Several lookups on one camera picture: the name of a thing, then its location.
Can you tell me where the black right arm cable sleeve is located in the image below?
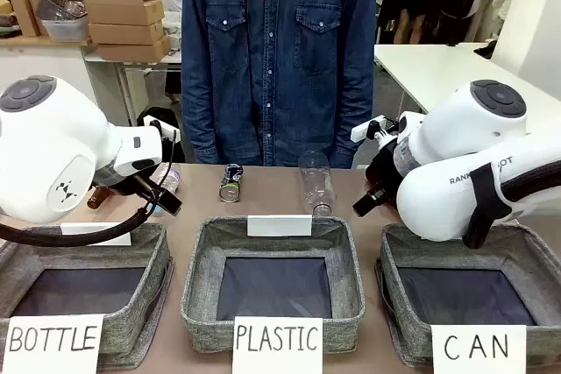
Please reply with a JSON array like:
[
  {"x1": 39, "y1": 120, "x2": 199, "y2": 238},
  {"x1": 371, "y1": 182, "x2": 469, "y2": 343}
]
[{"x1": 499, "y1": 159, "x2": 561, "y2": 222}]

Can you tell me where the grey fabric basket for plastic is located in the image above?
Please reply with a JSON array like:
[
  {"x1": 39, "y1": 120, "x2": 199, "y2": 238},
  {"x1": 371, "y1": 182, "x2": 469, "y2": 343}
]
[{"x1": 181, "y1": 215, "x2": 366, "y2": 354}]

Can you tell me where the wooden shelf board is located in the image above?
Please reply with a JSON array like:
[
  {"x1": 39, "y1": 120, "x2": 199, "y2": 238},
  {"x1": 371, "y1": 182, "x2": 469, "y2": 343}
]
[{"x1": 0, "y1": 35, "x2": 96, "y2": 48}]

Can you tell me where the small white BOTTLE card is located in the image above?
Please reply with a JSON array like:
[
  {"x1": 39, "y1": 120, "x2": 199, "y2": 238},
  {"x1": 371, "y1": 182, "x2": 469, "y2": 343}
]
[{"x1": 60, "y1": 222, "x2": 132, "y2": 247}]

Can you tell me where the brown glass bottle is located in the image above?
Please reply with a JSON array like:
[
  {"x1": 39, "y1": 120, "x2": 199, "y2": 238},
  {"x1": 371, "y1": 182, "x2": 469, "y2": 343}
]
[{"x1": 86, "y1": 185, "x2": 116, "y2": 211}]

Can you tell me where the small white PLASTIC card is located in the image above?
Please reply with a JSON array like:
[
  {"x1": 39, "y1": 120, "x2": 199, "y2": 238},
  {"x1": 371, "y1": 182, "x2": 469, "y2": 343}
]
[{"x1": 246, "y1": 214, "x2": 314, "y2": 237}]

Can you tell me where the tall brown cardboard box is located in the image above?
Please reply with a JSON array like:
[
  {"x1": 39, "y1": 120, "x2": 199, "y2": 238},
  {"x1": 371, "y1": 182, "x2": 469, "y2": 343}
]
[{"x1": 10, "y1": 0, "x2": 50, "y2": 39}]

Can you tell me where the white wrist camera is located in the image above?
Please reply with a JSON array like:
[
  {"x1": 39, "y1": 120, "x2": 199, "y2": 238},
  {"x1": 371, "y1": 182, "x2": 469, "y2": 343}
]
[
  {"x1": 350, "y1": 115, "x2": 400, "y2": 144},
  {"x1": 143, "y1": 115, "x2": 177, "y2": 141}
]

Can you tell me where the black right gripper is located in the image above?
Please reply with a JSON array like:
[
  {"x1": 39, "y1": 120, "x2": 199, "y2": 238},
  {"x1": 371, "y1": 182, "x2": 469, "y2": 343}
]
[{"x1": 352, "y1": 187, "x2": 389, "y2": 218}]

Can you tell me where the black left arm cable sleeve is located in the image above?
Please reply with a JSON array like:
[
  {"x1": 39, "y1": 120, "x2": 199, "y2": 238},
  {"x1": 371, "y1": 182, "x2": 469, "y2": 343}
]
[{"x1": 0, "y1": 128, "x2": 181, "y2": 248}]

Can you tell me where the black arm cable sleeve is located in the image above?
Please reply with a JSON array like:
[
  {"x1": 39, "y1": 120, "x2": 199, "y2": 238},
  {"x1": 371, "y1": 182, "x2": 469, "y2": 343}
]
[
  {"x1": 499, "y1": 159, "x2": 561, "y2": 222},
  {"x1": 0, "y1": 128, "x2": 181, "y2": 248}
]

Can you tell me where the large white PLASTIC label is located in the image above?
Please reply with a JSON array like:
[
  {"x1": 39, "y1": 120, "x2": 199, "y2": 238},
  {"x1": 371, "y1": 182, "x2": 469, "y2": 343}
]
[{"x1": 231, "y1": 315, "x2": 324, "y2": 374}]

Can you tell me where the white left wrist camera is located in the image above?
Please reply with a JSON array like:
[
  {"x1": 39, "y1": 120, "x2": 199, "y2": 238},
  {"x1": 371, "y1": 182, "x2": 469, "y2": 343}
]
[{"x1": 143, "y1": 115, "x2": 177, "y2": 141}]

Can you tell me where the small white table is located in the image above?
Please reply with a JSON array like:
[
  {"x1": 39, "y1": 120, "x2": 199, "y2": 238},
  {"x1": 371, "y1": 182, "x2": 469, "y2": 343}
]
[{"x1": 82, "y1": 50, "x2": 183, "y2": 128}]

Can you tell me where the person in denim shirt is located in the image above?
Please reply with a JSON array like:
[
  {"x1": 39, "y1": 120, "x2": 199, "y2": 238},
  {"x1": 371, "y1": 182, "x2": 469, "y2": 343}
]
[{"x1": 181, "y1": 0, "x2": 379, "y2": 169}]

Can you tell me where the large white BOTTLE label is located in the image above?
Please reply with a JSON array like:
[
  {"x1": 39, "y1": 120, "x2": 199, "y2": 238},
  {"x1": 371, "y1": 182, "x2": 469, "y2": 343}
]
[{"x1": 0, "y1": 314, "x2": 105, "y2": 374}]

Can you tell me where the grey fabric basket for cans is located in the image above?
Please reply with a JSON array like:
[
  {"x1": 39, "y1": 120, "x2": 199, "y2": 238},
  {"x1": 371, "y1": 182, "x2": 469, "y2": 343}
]
[{"x1": 375, "y1": 221, "x2": 561, "y2": 369}]

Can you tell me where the black bag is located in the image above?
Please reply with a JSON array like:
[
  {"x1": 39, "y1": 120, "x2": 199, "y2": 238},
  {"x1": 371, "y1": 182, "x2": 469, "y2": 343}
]
[{"x1": 136, "y1": 106, "x2": 186, "y2": 164}]

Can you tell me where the long white table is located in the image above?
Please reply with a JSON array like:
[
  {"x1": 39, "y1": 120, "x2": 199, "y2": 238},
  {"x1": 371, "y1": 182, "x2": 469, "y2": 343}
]
[{"x1": 373, "y1": 42, "x2": 561, "y2": 115}]

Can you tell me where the flat brown cardboard box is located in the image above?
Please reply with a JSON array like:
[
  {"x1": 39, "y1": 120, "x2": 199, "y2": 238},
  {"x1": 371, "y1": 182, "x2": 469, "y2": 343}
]
[
  {"x1": 88, "y1": 20, "x2": 166, "y2": 46},
  {"x1": 96, "y1": 35, "x2": 172, "y2": 62},
  {"x1": 85, "y1": 0, "x2": 166, "y2": 27}
]

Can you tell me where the large white CAN label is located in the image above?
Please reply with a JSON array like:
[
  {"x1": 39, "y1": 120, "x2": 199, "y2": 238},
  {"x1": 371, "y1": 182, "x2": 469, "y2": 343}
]
[{"x1": 430, "y1": 324, "x2": 527, "y2": 374}]

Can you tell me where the clear plastic container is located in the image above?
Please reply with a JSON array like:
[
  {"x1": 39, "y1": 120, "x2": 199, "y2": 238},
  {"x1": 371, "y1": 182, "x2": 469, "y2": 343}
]
[{"x1": 36, "y1": 0, "x2": 91, "y2": 43}]

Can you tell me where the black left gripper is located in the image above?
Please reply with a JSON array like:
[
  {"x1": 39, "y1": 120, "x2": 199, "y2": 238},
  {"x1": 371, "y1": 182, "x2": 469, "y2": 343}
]
[{"x1": 146, "y1": 188, "x2": 183, "y2": 217}]

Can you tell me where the black strap on right arm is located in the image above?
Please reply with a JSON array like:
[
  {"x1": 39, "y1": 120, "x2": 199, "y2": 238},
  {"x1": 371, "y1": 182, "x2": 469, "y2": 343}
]
[{"x1": 462, "y1": 162, "x2": 514, "y2": 249}]

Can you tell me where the crushed dark blue can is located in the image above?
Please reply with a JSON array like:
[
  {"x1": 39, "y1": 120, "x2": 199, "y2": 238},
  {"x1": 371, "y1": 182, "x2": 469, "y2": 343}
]
[{"x1": 218, "y1": 163, "x2": 245, "y2": 203}]

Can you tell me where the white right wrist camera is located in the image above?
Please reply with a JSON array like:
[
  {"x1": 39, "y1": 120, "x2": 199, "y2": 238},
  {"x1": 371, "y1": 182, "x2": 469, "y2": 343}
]
[{"x1": 350, "y1": 115, "x2": 400, "y2": 144}]

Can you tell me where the clear plastic bottle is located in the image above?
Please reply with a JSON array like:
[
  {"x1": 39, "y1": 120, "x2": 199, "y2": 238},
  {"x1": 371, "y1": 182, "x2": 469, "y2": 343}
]
[{"x1": 297, "y1": 150, "x2": 337, "y2": 217}]

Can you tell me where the grey fabric basket for bottles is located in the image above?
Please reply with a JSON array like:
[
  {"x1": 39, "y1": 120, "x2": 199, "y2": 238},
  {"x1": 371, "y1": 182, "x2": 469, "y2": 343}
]
[{"x1": 0, "y1": 221, "x2": 174, "y2": 357}]

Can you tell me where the plastic bottle with pink label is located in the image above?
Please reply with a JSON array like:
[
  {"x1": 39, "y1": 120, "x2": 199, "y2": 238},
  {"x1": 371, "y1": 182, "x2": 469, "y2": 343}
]
[{"x1": 151, "y1": 162, "x2": 182, "y2": 217}]

